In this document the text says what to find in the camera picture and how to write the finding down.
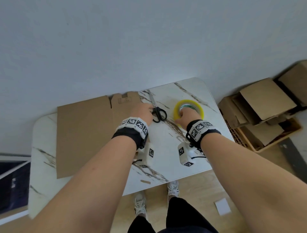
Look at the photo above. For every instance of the person's right white sneaker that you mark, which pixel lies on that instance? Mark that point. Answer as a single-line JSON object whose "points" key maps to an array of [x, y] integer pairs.
{"points": [[173, 188]]}

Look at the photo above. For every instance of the yellow adhesive tape roll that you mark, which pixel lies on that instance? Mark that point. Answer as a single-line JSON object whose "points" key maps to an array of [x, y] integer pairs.
{"points": [[177, 111]]}

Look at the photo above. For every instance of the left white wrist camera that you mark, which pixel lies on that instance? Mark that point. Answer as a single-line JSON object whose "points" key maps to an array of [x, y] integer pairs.
{"points": [[147, 156]]}

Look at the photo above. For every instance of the person's right fingers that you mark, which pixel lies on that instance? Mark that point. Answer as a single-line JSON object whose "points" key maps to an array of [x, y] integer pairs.
{"points": [[185, 111]]}

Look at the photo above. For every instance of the person's black shorts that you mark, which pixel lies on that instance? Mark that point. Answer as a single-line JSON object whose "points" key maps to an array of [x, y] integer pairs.
{"points": [[182, 218]]}

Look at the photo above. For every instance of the small cardboard scrap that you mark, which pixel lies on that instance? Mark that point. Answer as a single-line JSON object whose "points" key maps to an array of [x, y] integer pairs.
{"points": [[145, 182]]}

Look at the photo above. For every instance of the person's left forearm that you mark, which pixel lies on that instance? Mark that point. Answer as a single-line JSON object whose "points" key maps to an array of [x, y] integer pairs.
{"points": [[96, 182]]}

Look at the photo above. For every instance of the person's white sneaker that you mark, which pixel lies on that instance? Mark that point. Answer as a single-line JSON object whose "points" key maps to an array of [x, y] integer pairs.
{"points": [[140, 204], [173, 188]]}

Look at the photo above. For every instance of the marker wristband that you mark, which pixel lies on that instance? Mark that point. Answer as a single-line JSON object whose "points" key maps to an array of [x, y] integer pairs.
{"points": [[134, 124], [199, 129]]}

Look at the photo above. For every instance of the tan slatted crate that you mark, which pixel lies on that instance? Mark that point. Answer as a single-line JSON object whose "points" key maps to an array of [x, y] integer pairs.
{"points": [[291, 130]]}

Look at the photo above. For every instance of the white framed window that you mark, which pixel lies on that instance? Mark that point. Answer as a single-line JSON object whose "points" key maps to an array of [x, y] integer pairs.
{"points": [[13, 184]]}

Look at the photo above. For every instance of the person's left hand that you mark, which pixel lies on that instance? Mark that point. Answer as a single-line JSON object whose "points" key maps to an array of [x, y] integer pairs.
{"points": [[141, 112]]}

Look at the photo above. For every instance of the right marker wristband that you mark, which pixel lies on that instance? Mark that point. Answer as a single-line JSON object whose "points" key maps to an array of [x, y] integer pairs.
{"points": [[199, 129]]}

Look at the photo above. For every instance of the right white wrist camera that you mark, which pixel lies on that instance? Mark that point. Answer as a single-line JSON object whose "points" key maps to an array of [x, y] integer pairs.
{"points": [[184, 153]]}

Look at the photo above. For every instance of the flat cardboard piece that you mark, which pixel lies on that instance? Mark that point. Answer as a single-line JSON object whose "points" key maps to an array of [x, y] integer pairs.
{"points": [[230, 108]]}

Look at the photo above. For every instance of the flattened brown cardboard box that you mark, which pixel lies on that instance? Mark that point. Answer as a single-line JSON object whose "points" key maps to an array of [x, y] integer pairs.
{"points": [[84, 134]]}

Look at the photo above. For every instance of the left marker wristband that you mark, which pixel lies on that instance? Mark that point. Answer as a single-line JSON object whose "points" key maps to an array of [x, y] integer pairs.
{"points": [[134, 124]]}

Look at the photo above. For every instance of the person's right forearm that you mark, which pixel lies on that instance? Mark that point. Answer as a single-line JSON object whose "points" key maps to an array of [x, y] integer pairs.
{"points": [[251, 182]]}

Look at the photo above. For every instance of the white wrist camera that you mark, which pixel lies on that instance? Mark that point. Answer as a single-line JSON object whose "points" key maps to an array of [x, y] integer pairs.
{"points": [[147, 156], [184, 153]]}

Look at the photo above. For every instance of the person's right hand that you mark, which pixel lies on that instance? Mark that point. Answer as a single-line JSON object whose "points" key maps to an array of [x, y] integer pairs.
{"points": [[186, 118]]}

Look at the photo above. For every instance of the white paper sheet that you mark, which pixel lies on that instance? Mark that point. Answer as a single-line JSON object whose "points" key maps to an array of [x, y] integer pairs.
{"points": [[223, 206]]}

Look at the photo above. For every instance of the cardboard sheet in crate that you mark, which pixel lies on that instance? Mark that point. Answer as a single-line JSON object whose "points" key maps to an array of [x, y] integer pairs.
{"points": [[266, 133]]}

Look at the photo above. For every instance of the person's left white sneaker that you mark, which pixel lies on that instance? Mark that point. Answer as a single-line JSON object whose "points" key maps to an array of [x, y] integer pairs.
{"points": [[140, 204]]}

